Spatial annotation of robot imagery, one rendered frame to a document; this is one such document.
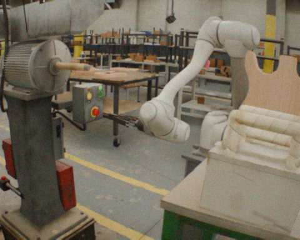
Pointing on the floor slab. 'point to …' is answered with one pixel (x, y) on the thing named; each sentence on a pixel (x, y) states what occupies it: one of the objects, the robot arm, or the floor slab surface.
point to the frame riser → (85, 233)
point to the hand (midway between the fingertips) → (114, 117)
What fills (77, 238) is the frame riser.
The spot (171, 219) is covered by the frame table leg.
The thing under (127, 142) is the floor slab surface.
